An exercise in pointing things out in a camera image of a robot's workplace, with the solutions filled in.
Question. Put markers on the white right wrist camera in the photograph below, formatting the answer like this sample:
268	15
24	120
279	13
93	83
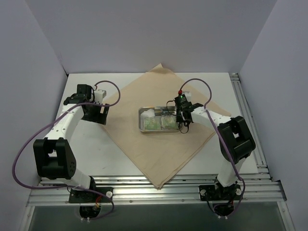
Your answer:
186	94

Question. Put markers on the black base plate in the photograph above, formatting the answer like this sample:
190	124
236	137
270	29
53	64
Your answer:
215	192
79	197

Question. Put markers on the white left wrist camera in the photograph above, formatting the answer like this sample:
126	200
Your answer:
99	95

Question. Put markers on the beige cloth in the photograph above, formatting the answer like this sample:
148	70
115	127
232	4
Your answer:
160	156

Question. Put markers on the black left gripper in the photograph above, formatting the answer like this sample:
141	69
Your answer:
96	114

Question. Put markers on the aluminium rail frame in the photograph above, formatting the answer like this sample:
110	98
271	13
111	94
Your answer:
156	190

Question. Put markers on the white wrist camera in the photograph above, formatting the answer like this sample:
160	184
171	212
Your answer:
186	94
99	95

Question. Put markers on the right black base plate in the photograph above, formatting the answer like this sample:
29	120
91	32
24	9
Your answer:
215	192

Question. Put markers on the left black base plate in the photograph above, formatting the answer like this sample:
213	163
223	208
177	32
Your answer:
79	197

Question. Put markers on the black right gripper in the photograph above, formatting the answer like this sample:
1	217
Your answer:
182	115

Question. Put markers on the white gauze pad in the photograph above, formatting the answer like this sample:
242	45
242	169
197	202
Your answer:
148	113

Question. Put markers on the steel instrument tray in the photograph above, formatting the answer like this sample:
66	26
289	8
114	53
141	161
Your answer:
159	112

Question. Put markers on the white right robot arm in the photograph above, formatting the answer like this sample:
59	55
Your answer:
235	138

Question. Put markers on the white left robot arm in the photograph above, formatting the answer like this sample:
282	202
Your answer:
53	155

